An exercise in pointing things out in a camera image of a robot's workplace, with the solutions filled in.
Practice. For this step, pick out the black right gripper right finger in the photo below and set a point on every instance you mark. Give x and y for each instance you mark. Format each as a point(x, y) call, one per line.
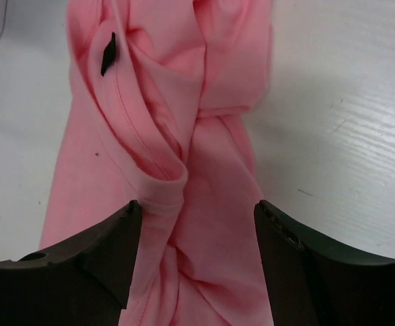
point(313, 279)

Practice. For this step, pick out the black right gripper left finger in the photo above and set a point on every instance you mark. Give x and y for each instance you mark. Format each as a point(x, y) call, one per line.
point(82, 280)

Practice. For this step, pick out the pink t-shirt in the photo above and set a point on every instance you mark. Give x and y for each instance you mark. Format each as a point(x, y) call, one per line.
point(159, 89)

